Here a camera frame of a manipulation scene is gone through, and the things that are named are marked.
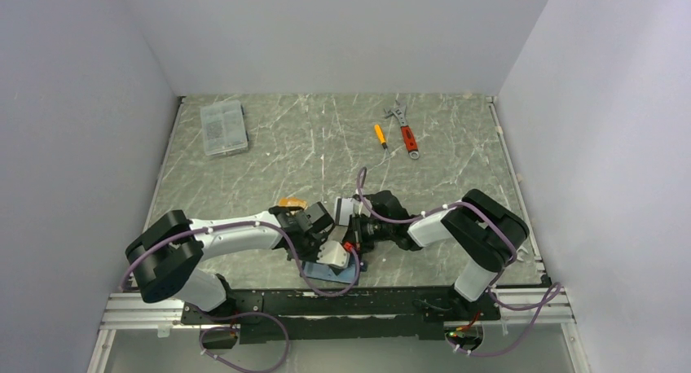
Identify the blue leather card holder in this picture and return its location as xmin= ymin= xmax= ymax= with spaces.
xmin=301 ymin=259 xmax=359 ymax=285

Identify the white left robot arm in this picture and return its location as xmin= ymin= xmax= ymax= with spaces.
xmin=125 ymin=202 xmax=335 ymax=324

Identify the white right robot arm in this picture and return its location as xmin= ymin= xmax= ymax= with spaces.
xmin=345 ymin=189 xmax=530 ymax=320

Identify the gold card stack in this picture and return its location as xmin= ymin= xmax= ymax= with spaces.
xmin=278 ymin=197 xmax=308 ymax=208

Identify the white card stack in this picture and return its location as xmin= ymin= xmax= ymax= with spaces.
xmin=333 ymin=197 xmax=356 ymax=226

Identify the orange screwdriver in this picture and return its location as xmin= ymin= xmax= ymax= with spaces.
xmin=374 ymin=124 xmax=390 ymax=155

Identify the red adjustable wrench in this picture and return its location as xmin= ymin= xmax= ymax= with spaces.
xmin=384 ymin=99 xmax=420 ymax=160

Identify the clear plastic screw box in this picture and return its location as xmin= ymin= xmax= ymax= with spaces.
xmin=200 ymin=100 xmax=249 ymax=156

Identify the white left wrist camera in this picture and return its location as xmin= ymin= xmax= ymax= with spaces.
xmin=316 ymin=240 xmax=350 ymax=270

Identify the black base frame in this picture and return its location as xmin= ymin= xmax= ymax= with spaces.
xmin=181 ymin=286 xmax=501 ymax=344

